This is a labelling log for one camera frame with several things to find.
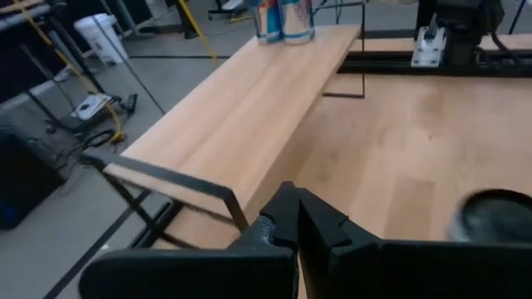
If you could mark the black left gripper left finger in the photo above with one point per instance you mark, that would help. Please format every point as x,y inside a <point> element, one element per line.
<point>187,274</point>

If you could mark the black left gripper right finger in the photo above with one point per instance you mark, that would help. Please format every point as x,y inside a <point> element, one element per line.
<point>415,274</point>

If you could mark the white Celsius can black lid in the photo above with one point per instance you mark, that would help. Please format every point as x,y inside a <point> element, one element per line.
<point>494,216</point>

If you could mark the blue silver Red Bull can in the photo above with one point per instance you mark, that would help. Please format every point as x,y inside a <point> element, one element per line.
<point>266,21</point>
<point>298,21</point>

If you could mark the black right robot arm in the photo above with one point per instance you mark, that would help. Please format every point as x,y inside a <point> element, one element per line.
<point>461,25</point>

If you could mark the black floor bin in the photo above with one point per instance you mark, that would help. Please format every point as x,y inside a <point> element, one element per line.
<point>25,178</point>

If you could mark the white power box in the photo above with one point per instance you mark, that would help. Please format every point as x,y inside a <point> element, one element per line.
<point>89,106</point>

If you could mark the white plastic bin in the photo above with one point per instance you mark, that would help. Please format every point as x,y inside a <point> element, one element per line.
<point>99,37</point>

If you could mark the wooden shelf with black frame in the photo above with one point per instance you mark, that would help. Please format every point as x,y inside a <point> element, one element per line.
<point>249,104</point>

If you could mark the black aluminium table frame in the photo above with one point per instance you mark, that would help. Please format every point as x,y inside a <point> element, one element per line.
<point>374,66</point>

